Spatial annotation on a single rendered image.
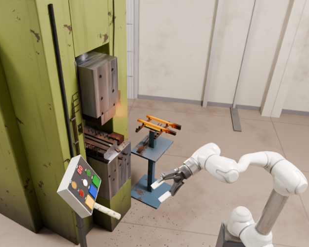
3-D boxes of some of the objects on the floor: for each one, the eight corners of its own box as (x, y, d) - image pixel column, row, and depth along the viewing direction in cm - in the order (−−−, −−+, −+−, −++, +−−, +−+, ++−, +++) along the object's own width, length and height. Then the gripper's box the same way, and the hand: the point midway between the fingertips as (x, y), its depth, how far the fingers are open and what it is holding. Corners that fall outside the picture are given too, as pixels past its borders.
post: (90, 267, 265) (78, 181, 205) (87, 271, 262) (74, 185, 202) (87, 265, 266) (73, 179, 207) (84, 269, 263) (69, 183, 204)
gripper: (188, 178, 169) (158, 201, 164) (177, 152, 152) (144, 177, 147) (196, 186, 164) (166, 210, 159) (186, 160, 147) (152, 186, 142)
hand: (157, 192), depth 154 cm, fingers open, 13 cm apart
